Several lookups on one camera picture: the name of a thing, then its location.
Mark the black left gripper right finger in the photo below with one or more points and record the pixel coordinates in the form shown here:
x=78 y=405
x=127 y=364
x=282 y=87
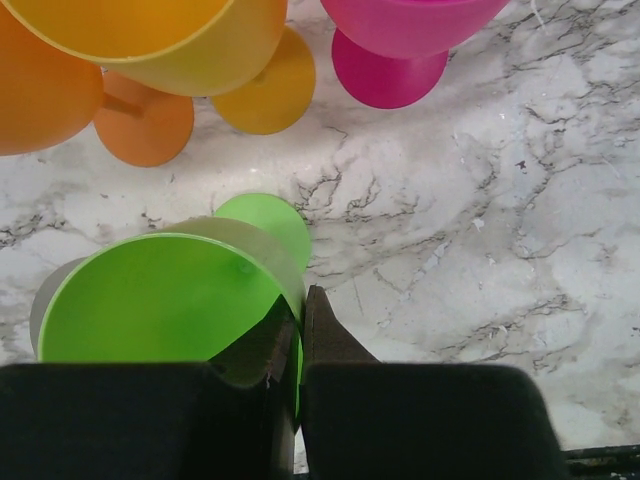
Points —
x=367 y=419

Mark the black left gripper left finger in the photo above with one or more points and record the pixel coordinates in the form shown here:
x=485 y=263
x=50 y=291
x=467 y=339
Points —
x=230 y=417

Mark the green wine glass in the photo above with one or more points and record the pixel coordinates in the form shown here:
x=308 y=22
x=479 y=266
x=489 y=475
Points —
x=165 y=290

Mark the yellow wine glass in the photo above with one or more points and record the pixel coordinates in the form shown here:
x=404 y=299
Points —
x=258 y=73

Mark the pink wine glass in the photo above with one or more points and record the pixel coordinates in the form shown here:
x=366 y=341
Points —
x=389 y=54

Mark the orange wine glass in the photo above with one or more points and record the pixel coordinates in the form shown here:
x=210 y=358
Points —
x=48 y=96

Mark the clear tape roll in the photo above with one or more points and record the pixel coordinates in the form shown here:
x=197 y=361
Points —
x=50 y=295

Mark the black front mounting rail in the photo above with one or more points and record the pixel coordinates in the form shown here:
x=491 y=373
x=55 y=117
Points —
x=604 y=463

